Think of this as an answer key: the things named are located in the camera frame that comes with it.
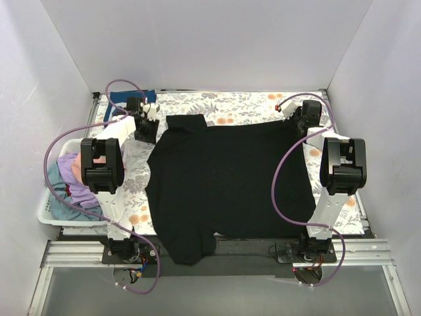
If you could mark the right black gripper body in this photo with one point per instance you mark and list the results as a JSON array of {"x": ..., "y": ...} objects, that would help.
[{"x": 297, "y": 119}]

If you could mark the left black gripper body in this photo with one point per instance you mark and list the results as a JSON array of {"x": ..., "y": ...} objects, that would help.
[{"x": 147, "y": 130}]

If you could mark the black t shirt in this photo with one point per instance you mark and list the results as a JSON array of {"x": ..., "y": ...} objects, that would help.
[{"x": 247, "y": 181}]

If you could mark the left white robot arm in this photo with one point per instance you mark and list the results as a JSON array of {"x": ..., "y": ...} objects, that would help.
[{"x": 102, "y": 171}]

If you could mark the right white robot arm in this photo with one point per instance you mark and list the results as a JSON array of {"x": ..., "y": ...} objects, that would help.
[{"x": 342, "y": 172}]

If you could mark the folded blue printed t shirt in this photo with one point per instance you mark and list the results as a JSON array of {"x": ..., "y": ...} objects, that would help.
[{"x": 121, "y": 97}]

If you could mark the floral table cloth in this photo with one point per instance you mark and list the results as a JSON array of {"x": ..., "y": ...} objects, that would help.
[{"x": 219, "y": 109}]

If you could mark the pink t shirt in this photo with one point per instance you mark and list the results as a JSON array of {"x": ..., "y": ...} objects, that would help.
[{"x": 76, "y": 166}]

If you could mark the lilac t shirt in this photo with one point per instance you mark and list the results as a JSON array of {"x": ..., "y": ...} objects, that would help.
[{"x": 81, "y": 195}]

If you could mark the light blue t shirt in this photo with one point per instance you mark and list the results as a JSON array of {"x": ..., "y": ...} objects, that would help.
[{"x": 62, "y": 208}]

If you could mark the white laundry basket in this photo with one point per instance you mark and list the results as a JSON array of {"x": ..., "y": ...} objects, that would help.
[{"x": 74, "y": 145}]

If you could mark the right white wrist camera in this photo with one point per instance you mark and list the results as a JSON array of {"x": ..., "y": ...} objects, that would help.
[{"x": 287, "y": 108}]

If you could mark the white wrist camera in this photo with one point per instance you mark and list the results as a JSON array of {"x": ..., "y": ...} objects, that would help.
[
  {"x": 149, "y": 111},
  {"x": 287, "y": 108}
]

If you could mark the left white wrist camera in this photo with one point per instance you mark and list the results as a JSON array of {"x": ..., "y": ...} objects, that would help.
[{"x": 149, "y": 111}]

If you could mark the aluminium frame rail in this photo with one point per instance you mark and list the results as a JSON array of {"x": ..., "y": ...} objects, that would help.
[{"x": 363, "y": 281}]

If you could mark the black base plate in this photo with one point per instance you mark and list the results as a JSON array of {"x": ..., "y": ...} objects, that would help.
[{"x": 232, "y": 257}]

